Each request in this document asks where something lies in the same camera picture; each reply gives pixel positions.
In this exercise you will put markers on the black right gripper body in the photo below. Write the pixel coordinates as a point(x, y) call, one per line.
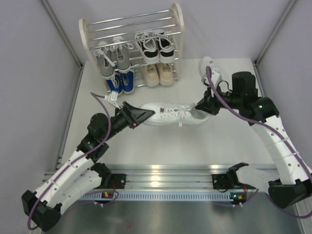
point(232, 98)

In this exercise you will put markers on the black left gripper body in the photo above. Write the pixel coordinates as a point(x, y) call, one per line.
point(121, 121)

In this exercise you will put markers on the blue canvas sneaker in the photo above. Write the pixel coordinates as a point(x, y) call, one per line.
point(114, 83)
point(128, 84)

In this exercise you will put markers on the beige lace sneaker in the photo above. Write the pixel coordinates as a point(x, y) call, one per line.
point(150, 75)
point(165, 74)

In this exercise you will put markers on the grey canvas sneaker back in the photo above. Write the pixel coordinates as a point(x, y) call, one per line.
point(103, 56)

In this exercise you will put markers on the grey canvas sneaker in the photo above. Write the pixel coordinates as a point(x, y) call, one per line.
point(103, 56)
point(121, 50)

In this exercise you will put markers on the grey canvas sneaker front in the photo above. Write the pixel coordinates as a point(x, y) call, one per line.
point(121, 50)

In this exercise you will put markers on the black white sneaker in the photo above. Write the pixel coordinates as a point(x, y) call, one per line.
point(164, 44)
point(147, 47)

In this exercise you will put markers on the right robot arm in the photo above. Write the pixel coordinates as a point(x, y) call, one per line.
point(295, 176)

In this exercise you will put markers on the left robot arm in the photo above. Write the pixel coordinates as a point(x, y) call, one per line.
point(82, 172)

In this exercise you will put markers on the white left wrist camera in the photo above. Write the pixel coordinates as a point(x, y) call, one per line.
point(112, 99)

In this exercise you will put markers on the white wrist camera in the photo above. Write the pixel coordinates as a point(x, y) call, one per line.
point(216, 78)
point(112, 99)

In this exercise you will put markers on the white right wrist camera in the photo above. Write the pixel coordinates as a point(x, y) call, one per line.
point(216, 78)

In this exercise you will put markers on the aluminium mounting rail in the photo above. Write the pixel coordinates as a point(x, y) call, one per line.
point(164, 177)

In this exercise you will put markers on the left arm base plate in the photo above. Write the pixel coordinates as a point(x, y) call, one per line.
point(114, 181)

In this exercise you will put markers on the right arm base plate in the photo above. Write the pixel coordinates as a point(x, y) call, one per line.
point(224, 182)

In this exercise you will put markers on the perforated cable duct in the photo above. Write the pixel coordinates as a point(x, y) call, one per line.
point(166, 196)

